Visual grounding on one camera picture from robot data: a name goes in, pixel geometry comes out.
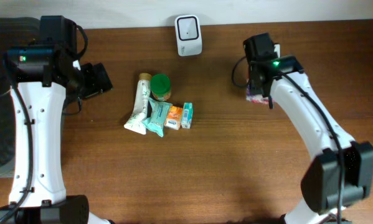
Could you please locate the white barcode scanner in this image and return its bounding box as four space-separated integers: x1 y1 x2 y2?
174 15 202 57

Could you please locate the grey plastic mesh basket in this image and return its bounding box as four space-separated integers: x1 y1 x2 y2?
0 17 39 178

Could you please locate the orange small tissue pack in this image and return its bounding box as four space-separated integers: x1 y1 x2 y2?
164 106 183 130

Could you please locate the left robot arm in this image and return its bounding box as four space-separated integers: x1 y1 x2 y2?
0 16 113 223

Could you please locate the teal wet wipes pack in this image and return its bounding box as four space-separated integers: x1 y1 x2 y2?
142 98 172 137

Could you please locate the red purple tissue pack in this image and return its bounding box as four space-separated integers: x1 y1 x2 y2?
246 80 273 105

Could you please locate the white floral tube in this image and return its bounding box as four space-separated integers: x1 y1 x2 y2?
124 73 152 135

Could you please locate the green lid jar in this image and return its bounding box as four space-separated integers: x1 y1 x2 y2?
150 73 171 101

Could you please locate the small teal gum box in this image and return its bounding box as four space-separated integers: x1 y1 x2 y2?
181 103 194 129

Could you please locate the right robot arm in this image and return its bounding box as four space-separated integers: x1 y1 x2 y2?
243 33 373 223

